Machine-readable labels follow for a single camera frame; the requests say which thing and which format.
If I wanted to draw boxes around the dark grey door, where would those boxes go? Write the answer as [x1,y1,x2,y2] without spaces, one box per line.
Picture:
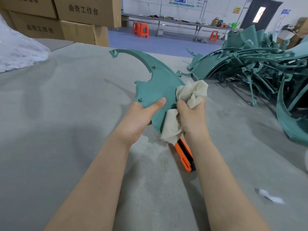
[240,0,283,31]

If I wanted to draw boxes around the pile of teal plastic parts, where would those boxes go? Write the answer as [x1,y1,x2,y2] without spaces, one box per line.
[176,25,308,146]

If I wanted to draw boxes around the orange utility knife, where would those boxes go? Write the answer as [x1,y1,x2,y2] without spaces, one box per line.
[174,137,196,173]

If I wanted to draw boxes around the cream cleaning cloth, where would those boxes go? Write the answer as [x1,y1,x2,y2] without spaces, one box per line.
[160,80,209,146]

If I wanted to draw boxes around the blue standing banner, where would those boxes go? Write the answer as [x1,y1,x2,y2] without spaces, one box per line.
[274,9,291,33]

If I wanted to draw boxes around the large cardboard box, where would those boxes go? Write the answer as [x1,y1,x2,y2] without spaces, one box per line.
[0,0,59,19]
[59,20,110,47]
[53,0,122,28]
[8,11,65,40]

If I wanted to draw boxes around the wall notice poster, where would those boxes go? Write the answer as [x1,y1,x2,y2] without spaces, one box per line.
[169,0,208,9]

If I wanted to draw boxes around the person's left hand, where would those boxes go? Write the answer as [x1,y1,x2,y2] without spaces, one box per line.
[117,97,167,146]

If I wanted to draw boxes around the long metal workbench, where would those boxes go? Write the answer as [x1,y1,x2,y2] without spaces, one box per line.
[121,13,244,42]

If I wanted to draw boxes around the person's right forearm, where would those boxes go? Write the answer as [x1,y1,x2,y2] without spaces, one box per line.
[184,133,271,231]

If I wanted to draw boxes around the small cardboard boxes on bench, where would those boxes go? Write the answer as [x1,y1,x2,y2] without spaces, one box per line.
[211,17,227,28]

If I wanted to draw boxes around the teal curved plastic part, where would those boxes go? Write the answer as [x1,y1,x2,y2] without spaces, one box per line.
[109,49,186,134]

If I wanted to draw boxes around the white paper scrap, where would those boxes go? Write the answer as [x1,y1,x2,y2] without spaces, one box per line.
[255,188,285,205]

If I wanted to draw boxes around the clear plastic bag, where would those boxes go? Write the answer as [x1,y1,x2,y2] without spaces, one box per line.
[0,14,51,73]

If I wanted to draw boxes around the person's left forearm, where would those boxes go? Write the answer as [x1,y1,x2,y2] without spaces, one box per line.
[43,132,134,231]

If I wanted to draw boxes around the person's right hand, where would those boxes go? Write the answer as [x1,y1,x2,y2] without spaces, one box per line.
[176,98,209,142]

